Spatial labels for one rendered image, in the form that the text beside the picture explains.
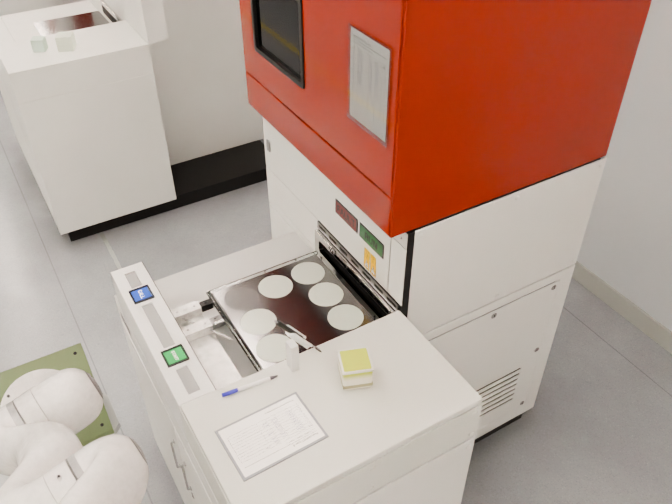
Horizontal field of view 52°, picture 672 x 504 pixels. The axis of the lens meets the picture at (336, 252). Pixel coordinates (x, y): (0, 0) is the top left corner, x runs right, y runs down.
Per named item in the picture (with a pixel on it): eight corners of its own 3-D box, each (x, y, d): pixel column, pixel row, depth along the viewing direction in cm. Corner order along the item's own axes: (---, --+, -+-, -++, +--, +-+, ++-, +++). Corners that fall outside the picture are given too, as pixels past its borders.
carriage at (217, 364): (198, 313, 198) (197, 305, 196) (252, 400, 174) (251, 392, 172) (172, 323, 195) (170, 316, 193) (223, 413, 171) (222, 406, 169)
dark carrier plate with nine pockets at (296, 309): (316, 255, 211) (316, 254, 211) (377, 324, 188) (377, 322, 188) (212, 294, 198) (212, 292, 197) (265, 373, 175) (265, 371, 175)
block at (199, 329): (209, 324, 190) (207, 317, 188) (213, 332, 188) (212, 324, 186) (181, 335, 187) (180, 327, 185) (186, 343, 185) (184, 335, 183)
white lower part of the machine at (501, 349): (411, 298, 326) (425, 150, 274) (531, 420, 272) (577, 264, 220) (279, 355, 299) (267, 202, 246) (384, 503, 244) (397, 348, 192)
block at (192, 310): (198, 307, 196) (196, 300, 194) (202, 314, 193) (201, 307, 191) (171, 317, 192) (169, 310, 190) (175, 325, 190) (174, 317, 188)
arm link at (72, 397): (-2, 407, 144) (-14, 416, 122) (79, 358, 151) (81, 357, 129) (30, 455, 145) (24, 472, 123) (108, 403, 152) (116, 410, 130)
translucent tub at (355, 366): (366, 364, 168) (367, 345, 164) (373, 388, 162) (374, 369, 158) (336, 368, 167) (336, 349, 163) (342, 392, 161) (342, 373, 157)
